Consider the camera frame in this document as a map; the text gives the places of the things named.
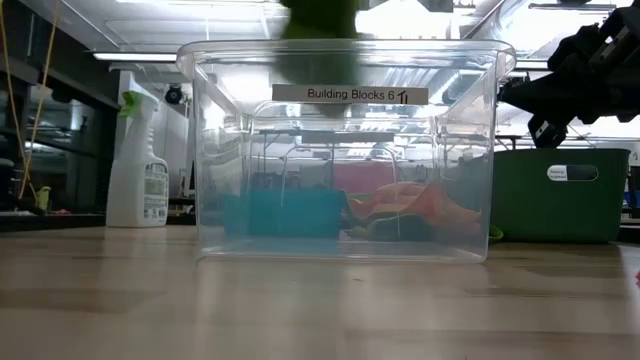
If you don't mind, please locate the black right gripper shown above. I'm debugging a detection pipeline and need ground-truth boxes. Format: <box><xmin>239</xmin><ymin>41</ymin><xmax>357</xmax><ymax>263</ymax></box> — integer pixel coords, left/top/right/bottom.
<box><xmin>499</xmin><ymin>4</ymin><xmax>640</xmax><ymax>149</ymax></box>

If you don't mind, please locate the orange microfiber towel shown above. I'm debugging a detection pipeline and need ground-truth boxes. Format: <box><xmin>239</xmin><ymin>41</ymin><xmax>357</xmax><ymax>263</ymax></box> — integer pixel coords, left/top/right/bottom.
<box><xmin>347</xmin><ymin>180</ymin><xmax>484</xmax><ymax>237</ymax></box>

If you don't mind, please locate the green microfiber towel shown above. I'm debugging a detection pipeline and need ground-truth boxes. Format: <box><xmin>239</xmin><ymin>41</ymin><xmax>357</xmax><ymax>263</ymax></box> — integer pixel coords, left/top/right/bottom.
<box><xmin>278</xmin><ymin>0</ymin><xmax>362</xmax><ymax>119</ymax></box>

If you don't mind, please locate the dark green plastic basket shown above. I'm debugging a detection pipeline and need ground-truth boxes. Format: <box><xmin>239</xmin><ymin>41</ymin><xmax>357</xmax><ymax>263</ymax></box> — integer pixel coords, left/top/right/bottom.
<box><xmin>489</xmin><ymin>148</ymin><xmax>631</xmax><ymax>245</ymax></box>

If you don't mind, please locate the white Building Blocks label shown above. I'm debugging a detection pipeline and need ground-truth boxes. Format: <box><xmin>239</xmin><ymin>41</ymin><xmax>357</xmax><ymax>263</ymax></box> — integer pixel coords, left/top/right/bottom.
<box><xmin>272</xmin><ymin>83</ymin><xmax>430</xmax><ymax>106</ymax></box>

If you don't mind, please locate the teal plastic basket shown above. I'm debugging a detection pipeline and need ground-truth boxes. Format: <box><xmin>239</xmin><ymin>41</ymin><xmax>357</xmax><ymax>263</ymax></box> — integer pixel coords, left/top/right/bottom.
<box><xmin>222</xmin><ymin>188</ymin><xmax>347</xmax><ymax>239</ymax></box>

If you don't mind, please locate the clear plastic storage bin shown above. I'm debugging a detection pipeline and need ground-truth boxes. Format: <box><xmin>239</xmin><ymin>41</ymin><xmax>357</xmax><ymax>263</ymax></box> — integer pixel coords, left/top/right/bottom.
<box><xmin>175</xmin><ymin>38</ymin><xmax>517</xmax><ymax>264</ymax></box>

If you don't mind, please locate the white spray bottle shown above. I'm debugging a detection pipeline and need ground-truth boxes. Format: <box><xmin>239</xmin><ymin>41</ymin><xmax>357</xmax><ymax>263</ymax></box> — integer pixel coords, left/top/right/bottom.
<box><xmin>105</xmin><ymin>90</ymin><xmax>170</xmax><ymax>229</ymax></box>

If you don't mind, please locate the small lime green object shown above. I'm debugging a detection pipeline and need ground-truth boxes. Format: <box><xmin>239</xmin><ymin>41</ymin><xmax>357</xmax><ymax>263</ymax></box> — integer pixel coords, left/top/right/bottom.
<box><xmin>34</xmin><ymin>185</ymin><xmax>53</xmax><ymax>214</ymax></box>

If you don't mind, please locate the yellow cable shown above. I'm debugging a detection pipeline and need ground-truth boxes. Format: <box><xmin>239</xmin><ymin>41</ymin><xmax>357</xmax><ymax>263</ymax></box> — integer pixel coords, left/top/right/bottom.
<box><xmin>0</xmin><ymin>0</ymin><xmax>60</xmax><ymax>201</ymax></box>

